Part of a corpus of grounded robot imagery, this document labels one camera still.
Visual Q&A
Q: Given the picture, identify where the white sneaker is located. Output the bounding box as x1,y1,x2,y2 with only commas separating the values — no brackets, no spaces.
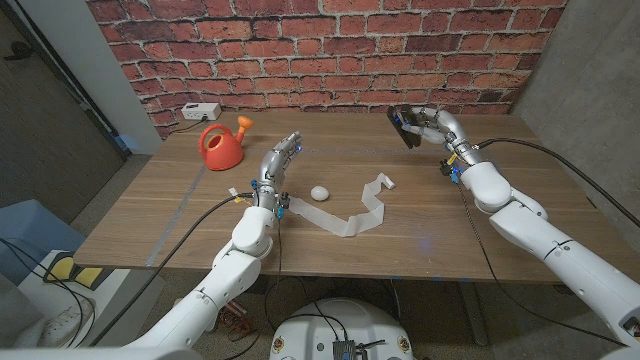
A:
39,298,96,349

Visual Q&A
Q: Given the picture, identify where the grey trouser leg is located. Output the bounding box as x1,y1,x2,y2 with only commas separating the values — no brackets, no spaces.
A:
0,284,45,350

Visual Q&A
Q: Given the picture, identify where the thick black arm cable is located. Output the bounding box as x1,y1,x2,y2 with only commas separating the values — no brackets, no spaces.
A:
477,137,640,229
89,192,256,347

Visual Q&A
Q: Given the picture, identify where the orange toy watering can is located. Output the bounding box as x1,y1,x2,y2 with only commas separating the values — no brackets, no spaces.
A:
198,115,255,172

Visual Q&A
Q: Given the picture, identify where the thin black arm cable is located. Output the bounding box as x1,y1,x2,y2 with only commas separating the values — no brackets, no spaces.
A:
455,182,626,347
222,219,284,360

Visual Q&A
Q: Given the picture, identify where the yellow black foot pedal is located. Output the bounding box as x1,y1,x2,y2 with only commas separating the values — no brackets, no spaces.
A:
43,252,104,290

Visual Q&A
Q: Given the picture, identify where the black stapler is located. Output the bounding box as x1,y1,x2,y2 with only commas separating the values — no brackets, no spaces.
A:
386,104,424,150

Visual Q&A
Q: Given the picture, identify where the black door handle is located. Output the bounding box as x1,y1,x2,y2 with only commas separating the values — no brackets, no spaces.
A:
3,41,34,62

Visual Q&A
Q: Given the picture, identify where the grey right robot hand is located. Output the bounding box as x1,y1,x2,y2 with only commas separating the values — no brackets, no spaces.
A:
397,105,484,169

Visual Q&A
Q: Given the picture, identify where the red wire bundle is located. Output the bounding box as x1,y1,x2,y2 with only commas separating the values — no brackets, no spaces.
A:
217,299,252,341

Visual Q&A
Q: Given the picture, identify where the thin black torso cable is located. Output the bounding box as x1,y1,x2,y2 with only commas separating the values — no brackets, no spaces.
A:
263,276,351,342

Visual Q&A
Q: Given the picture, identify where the black power strip cord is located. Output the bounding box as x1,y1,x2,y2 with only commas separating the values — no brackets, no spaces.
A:
169,117,209,135

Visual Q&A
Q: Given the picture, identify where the blue plastic bin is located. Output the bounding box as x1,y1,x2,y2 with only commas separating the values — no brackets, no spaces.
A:
0,199,86,284

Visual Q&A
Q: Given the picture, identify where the brick wall print backdrop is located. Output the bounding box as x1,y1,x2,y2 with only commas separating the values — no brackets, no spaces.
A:
85,0,570,140

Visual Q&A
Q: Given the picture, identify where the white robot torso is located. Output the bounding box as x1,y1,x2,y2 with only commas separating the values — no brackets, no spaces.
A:
269,298,415,360

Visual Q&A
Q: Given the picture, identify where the grey metal table leg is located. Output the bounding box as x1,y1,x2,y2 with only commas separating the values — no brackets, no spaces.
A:
458,280,490,347

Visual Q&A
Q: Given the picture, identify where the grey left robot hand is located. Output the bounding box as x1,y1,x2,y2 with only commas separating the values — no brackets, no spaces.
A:
249,130,304,211

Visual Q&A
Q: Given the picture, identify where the white paper strip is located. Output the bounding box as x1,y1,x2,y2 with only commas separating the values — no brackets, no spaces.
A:
288,172,396,238

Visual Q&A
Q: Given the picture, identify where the white power strip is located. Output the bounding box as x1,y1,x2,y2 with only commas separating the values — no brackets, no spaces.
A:
180,102,223,122

